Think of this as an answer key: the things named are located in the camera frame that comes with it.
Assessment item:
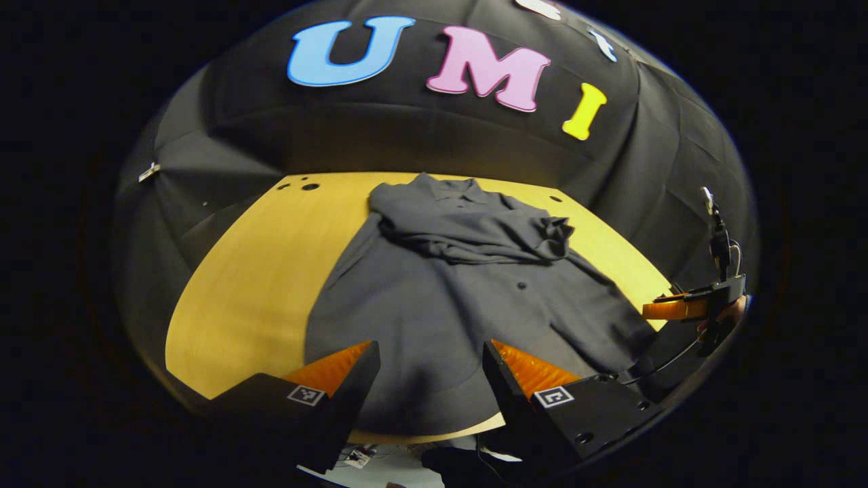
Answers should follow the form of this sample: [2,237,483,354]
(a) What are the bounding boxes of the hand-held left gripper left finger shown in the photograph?
[207,340,381,475]

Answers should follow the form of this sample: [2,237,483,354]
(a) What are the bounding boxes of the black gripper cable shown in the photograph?
[623,335,707,387]

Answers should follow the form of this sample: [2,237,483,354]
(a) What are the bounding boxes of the grey button shirt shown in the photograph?
[304,172,660,434]

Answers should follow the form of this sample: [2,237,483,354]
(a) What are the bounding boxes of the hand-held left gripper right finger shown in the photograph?
[482,340,667,476]

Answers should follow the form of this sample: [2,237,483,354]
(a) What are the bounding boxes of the black backdrop cloth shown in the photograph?
[112,0,760,380]

